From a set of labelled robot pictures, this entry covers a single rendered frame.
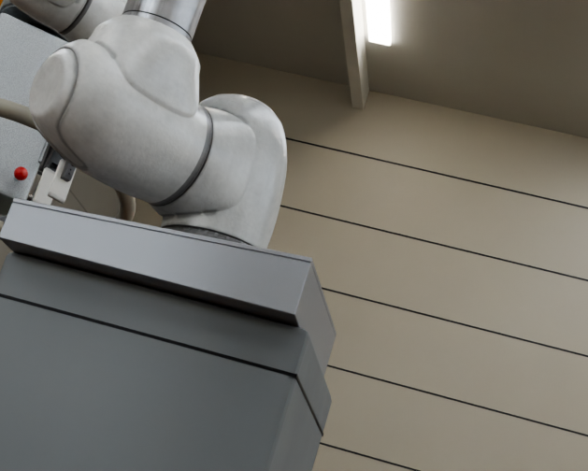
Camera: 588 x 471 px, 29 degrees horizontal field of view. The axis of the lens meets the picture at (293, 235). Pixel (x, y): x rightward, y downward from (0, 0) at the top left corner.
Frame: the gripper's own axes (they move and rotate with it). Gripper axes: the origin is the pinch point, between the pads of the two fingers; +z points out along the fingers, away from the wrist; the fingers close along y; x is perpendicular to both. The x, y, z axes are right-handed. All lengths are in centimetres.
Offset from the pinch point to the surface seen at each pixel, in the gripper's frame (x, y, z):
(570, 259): -465, 265, -286
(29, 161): -21, 70, -40
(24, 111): 9.1, 0.2, -9.5
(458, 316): -425, 319, -235
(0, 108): 12.3, 2.1, -8.7
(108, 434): 0, -42, 47
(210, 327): -4, -51, 33
